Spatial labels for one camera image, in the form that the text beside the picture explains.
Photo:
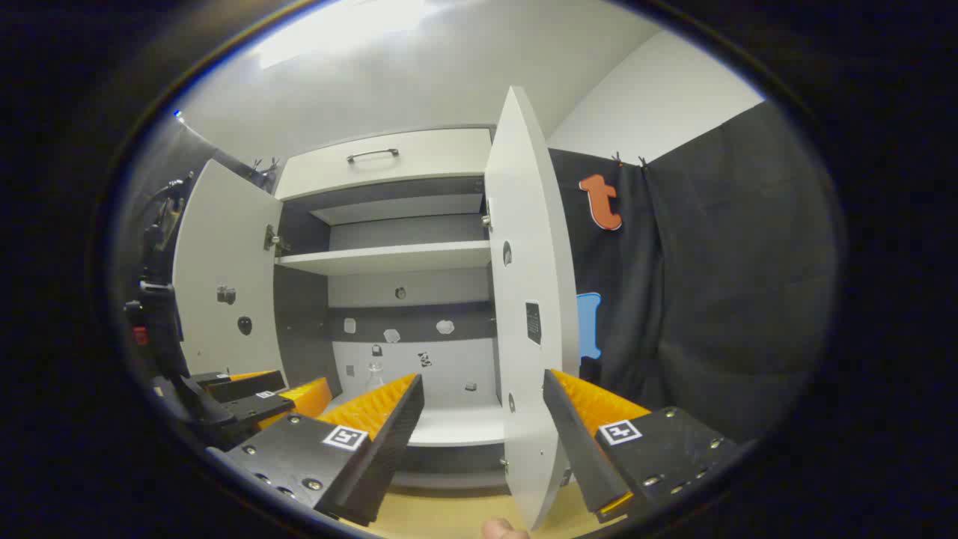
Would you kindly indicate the white and grey cabinet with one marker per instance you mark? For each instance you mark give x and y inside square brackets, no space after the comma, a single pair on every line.
[299,322]

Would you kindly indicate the white cabinet drawer front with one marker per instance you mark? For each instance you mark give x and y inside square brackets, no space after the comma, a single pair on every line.
[419,161]

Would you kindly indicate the clear bottle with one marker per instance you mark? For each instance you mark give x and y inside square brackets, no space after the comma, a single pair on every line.
[375,376]

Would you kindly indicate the white cabinet door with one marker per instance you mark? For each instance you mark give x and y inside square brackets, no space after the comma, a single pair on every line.
[524,187]
[224,224]

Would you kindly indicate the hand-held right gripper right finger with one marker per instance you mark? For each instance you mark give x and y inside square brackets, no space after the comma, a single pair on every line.
[580,449]

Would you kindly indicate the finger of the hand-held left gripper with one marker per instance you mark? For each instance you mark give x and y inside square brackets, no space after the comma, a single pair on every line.
[254,410]
[243,388]

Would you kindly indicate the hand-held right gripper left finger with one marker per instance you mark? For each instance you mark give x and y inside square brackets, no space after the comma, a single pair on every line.
[389,442]

